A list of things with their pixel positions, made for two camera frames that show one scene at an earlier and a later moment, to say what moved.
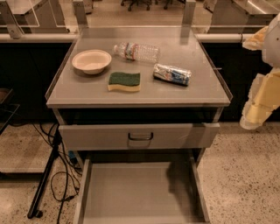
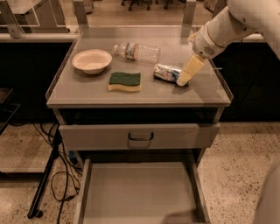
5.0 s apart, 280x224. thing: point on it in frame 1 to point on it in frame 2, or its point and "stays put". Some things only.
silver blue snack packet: (171, 73) stays put
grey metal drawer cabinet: (138, 105) stays put
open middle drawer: (143, 190) stays put
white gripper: (273, 46) to (204, 43)
